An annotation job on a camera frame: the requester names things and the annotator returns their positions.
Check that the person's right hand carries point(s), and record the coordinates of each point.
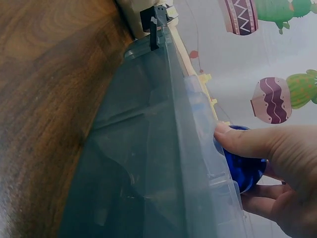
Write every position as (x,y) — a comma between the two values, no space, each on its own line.
(294,158)

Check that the person's right fingers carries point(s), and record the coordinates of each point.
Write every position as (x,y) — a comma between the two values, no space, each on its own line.
(261,203)

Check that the person's right thumb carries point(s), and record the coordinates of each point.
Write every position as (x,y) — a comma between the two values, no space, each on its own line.
(247,142)

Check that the shiny blue round object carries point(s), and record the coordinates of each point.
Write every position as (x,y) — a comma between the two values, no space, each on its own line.
(247,168)

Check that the clear plastic packaging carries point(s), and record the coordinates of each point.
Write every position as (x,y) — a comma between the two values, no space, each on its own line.
(208,138)

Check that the yellow notched plastic strip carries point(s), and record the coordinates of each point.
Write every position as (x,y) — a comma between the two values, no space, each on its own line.
(210,99)

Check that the long light wooden stick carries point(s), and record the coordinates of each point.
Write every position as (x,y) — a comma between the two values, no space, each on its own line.
(182,50)

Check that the translucent teal plastic box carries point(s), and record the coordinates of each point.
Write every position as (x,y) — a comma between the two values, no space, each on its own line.
(133,148)

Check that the black plastic clip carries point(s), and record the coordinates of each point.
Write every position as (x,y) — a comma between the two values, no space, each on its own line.
(161,17)

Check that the beige container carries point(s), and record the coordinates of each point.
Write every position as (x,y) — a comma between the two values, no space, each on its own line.
(135,15)

